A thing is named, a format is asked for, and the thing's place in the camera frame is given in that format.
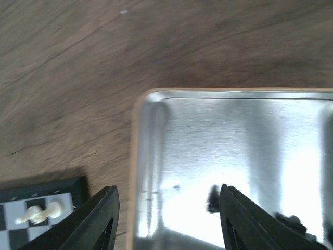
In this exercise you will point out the magnetic chess board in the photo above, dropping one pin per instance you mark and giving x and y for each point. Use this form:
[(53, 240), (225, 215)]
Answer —
[(15, 202)]

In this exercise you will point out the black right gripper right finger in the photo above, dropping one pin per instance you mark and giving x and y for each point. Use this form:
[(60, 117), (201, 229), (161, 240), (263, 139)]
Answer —
[(245, 225)]

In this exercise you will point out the black chess piece in tin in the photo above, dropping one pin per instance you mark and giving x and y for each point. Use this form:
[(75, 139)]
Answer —
[(294, 223), (214, 200)]

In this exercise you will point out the white chess piece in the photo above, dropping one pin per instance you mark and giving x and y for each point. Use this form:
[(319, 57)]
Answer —
[(34, 214), (54, 210)]

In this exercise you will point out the gold metal tin tray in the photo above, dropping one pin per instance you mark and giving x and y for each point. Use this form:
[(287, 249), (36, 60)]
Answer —
[(274, 145)]

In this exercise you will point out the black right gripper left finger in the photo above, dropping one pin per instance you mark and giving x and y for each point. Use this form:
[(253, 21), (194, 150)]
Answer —
[(92, 226)]

